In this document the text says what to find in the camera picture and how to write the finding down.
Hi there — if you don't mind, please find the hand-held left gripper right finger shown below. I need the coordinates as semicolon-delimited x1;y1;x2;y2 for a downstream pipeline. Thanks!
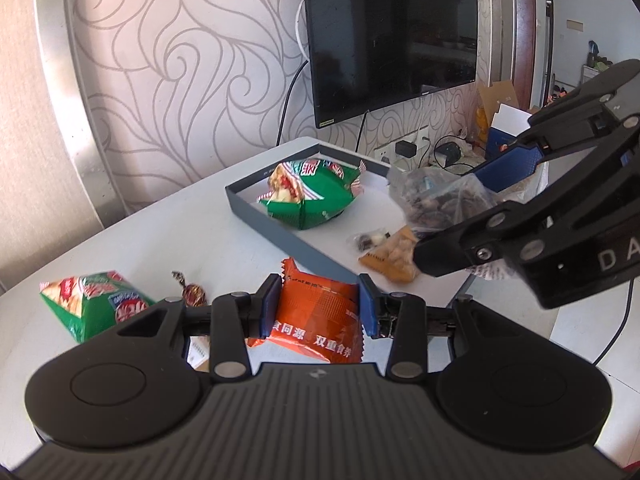
358;274;501;382

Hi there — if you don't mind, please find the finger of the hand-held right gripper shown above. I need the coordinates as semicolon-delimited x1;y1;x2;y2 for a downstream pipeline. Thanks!
412;203;571;279
472;59;640;194

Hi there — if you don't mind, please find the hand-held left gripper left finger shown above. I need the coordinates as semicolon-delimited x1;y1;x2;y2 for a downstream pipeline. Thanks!
114;274;282;382

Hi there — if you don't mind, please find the pink heart candy packet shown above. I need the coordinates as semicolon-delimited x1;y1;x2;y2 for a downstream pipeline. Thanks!
465;259;517;282

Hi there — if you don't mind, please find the orange snack packet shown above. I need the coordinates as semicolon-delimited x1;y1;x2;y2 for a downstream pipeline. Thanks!
246;256;364;365

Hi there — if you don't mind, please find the yellow peanut bag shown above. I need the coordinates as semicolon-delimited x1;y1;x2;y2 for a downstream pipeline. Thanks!
357;225;422;283

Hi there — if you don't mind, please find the clear bag of dark snacks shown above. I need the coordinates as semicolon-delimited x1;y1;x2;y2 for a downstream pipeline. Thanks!
387;166;499;237

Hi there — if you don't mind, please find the grey cardboard box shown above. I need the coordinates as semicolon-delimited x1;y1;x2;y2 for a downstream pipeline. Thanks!
225;141;473;302

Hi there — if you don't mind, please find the brown foil candy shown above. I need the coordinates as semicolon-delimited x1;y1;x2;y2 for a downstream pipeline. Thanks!
171;270;209;309

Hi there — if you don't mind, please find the brown snack packet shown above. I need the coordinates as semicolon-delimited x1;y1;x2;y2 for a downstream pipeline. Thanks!
187;336;212;374

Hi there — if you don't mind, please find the green snack bag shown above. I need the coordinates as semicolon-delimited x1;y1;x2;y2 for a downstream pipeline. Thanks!
256;157;367;232
39;270;153;345

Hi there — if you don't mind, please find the blue and white box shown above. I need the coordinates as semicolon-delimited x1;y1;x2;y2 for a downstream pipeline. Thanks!
487;104;535;162

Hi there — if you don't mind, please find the brown cardboard box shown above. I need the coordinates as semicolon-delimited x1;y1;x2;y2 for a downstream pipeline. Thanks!
477;80;518;146

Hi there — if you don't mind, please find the black television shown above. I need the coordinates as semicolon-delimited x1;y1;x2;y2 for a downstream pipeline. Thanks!
301;0;480;129

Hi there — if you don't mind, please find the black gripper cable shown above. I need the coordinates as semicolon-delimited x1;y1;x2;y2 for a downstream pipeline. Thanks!
592;287;632;366

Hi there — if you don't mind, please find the white wall outlet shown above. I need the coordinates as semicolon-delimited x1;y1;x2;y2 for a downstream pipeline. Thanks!
374;126;432;164

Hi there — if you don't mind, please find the brown door frame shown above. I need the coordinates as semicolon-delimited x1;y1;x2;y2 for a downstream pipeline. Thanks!
512;0;548;111

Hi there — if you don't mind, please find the black television cable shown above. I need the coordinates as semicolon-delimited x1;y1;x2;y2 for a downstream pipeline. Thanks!
356;109;372;153
276;59;310;147

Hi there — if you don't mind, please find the white cable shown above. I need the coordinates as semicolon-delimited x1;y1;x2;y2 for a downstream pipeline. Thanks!
295;0;312;61

